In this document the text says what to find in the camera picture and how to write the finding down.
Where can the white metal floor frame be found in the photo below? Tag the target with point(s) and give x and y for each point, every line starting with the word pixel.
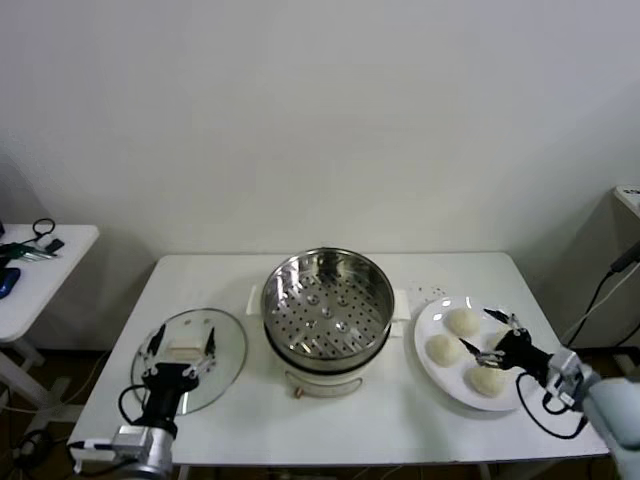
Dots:
pixel 627 361

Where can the white side table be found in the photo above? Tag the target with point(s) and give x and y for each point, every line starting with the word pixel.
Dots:
pixel 60 280

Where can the small black device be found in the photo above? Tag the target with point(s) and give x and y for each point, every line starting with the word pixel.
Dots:
pixel 55 245

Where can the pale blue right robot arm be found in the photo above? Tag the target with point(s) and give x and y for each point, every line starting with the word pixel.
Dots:
pixel 612 420

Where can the blue plastic object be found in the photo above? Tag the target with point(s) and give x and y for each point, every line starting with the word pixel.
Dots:
pixel 7 282

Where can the white electric cooker base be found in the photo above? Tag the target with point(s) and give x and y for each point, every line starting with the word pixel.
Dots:
pixel 325 385

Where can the white steamed baozi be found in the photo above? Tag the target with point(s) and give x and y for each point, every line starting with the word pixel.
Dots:
pixel 442 349
pixel 497 341
pixel 462 322
pixel 484 382

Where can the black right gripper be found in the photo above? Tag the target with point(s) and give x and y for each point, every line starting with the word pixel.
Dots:
pixel 522 352

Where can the round glass pot lid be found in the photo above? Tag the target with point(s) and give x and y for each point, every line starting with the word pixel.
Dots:
pixel 225 345

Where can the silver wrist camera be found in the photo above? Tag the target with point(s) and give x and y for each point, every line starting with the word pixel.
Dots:
pixel 127 440
pixel 565 367

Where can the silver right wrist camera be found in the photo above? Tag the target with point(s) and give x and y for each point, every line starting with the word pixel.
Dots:
pixel 565 367

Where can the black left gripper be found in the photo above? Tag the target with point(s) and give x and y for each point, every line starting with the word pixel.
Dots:
pixel 170 377

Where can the stainless steel steamer basket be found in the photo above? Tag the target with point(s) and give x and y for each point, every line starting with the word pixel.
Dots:
pixel 372 280

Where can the white round plate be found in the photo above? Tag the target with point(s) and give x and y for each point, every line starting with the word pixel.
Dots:
pixel 447 387

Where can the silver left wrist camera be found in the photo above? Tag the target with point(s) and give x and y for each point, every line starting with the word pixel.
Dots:
pixel 127 440

